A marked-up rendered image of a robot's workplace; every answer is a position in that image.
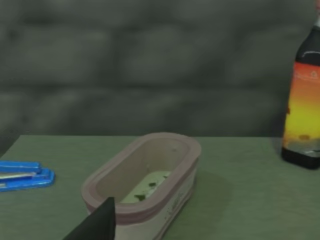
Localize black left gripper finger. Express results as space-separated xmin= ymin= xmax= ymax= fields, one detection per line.
xmin=62 ymin=196 xmax=117 ymax=240

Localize dark bottle with orange label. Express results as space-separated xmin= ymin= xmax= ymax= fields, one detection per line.
xmin=281 ymin=0 xmax=320 ymax=171

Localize pink oval container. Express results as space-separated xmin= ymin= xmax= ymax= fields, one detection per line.
xmin=81 ymin=132 xmax=202 ymax=240

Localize blue stapler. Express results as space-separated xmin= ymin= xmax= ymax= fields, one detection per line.
xmin=0 ymin=160 xmax=56 ymax=193

